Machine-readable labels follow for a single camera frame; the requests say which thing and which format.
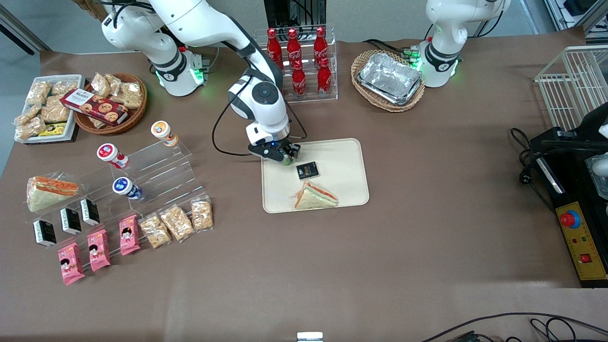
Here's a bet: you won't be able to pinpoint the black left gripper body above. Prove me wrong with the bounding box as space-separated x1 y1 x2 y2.
576 102 608 142

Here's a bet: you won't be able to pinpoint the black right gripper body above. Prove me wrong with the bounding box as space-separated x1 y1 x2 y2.
259 139 301 162

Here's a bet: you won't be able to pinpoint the cream plastic tray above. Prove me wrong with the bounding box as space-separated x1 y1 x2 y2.
261 138 370 214

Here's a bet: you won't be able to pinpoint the orange gum bottle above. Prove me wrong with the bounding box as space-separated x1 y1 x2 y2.
151 121 179 147

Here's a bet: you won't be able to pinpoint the aluminium foil tray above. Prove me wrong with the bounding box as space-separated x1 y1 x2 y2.
357 52 423 106

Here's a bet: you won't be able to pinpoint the blue gum bottle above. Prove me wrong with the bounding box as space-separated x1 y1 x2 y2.
112 177 143 200

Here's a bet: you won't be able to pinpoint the red gum bottle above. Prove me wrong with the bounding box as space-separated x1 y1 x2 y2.
96 143 129 170

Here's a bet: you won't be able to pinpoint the white rectangular tray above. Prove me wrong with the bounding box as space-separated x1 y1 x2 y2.
14 75 86 144

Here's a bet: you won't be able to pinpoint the black snack packet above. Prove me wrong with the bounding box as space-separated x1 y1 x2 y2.
296 161 320 181

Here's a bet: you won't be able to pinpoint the black yellow control box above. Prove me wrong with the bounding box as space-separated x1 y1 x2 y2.
530 127 608 289

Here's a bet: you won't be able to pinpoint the wrapped triangle sandwich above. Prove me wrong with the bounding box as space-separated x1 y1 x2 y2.
26 175 80 213
289 181 339 210

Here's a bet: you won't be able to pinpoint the clear acrylic bottle rack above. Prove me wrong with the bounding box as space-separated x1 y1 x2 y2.
253 24 339 106

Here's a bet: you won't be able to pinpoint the red cola bottle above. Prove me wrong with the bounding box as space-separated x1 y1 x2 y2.
286 28 303 70
291 61 307 99
317 57 333 98
266 28 284 72
313 26 329 67

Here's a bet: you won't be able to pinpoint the clear bag peanut snack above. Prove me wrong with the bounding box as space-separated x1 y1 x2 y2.
159 204 195 243
139 212 172 249
190 196 214 232

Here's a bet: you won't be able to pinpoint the oval wicker basket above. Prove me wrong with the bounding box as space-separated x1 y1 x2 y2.
351 49 426 113

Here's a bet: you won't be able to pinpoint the clear acrylic stepped stand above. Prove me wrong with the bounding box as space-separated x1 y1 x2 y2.
24 139 212 252

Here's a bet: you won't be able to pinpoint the black equipment stand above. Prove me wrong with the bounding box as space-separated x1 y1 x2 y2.
264 0 327 29

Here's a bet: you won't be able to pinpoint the round wicker basket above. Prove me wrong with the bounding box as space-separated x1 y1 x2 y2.
74 73 148 136

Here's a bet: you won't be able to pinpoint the pink snack pack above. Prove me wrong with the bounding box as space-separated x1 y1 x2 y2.
119 215 141 256
87 229 111 272
57 242 86 285

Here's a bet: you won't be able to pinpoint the red cookie box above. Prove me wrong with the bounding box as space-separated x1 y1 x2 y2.
60 88 129 126

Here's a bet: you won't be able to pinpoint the small black box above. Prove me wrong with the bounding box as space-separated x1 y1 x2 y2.
60 208 82 235
80 198 101 226
32 219 57 247

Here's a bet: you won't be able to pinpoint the clear bag brown snack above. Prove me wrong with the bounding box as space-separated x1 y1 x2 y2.
16 115 47 141
40 97 71 124
14 104 42 125
50 80 79 95
26 81 51 106

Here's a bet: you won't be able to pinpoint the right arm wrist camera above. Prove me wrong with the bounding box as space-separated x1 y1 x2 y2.
247 142 280 163

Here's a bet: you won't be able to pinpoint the white wire rack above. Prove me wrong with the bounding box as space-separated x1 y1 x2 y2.
534 46 608 132

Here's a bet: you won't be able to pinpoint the black power cable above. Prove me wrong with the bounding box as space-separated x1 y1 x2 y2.
510 127 556 212

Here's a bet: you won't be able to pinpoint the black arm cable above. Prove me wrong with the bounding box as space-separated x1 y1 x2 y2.
212 75 308 157

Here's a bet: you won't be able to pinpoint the aluminium frame shelf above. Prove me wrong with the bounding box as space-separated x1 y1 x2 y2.
544 0 608 37

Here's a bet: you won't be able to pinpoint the black base cable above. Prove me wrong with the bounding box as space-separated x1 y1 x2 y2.
363 39 415 55

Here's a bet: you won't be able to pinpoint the black floor cables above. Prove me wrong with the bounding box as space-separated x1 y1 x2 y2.
420 312 608 342

